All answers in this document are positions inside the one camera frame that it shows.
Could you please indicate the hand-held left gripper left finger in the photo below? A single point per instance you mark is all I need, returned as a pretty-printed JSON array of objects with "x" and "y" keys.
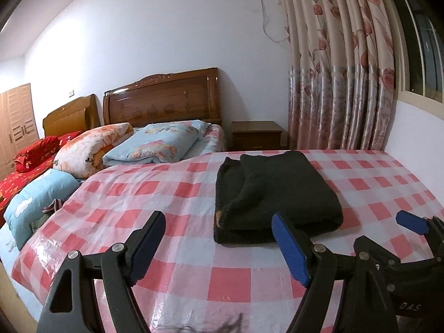
[{"x": 147, "y": 249}]

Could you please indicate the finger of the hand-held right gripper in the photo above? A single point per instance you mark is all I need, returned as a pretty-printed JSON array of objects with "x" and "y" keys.
[
  {"x": 412, "y": 221},
  {"x": 371, "y": 246}
]

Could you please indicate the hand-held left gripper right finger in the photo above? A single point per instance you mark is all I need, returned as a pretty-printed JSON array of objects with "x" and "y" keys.
[{"x": 289, "y": 249}]

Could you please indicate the black knit sweater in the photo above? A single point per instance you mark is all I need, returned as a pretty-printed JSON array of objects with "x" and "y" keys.
[{"x": 277, "y": 187}]

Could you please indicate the pink checkered bed cover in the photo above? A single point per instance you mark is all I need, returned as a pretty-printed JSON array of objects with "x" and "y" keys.
[{"x": 194, "y": 194}]

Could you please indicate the small pink grey cloth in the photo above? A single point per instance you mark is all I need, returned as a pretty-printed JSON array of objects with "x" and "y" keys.
[{"x": 52, "y": 206}]

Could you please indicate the blue floral folded quilt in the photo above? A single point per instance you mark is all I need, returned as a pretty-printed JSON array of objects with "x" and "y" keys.
[{"x": 159, "y": 144}]

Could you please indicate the green cloth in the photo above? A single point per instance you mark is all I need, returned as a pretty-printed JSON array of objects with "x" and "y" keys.
[{"x": 39, "y": 222}]

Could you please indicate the orange floral folded quilt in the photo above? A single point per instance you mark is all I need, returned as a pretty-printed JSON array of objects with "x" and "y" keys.
[{"x": 90, "y": 145}]

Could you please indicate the wooden nightstand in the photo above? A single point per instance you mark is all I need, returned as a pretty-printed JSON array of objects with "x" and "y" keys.
[{"x": 256, "y": 135}]

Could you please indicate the light blue cloud pillow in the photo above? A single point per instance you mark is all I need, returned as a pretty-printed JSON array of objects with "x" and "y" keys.
[{"x": 38, "y": 194}]

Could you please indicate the light floral bed sheet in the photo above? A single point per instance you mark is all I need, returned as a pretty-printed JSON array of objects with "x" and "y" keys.
[{"x": 216, "y": 138}]

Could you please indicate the red patterned bed sheet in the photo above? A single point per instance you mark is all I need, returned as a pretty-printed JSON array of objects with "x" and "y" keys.
[{"x": 17, "y": 184}]

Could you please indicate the red folded quilt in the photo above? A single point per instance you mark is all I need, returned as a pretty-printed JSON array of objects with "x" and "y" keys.
[{"x": 36, "y": 152}]

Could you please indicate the small wooden headboard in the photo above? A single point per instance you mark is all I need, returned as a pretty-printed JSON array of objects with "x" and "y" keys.
[{"x": 69, "y": 116}]

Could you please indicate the large wooden headboard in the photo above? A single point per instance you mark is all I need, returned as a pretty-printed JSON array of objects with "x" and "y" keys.
[{"x": 163, "y": 93}]

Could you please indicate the pink floral curtain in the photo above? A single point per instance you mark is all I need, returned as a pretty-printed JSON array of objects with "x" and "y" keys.
[{"x": 333, "y": 76}]

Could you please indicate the light wooden wardrobe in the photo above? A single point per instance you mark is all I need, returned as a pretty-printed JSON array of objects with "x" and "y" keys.
[{"x": 17, "y": 125}]

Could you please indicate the window with cream frame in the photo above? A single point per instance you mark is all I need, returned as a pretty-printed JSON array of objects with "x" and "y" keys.
[{"x": 426, "y": 41}]

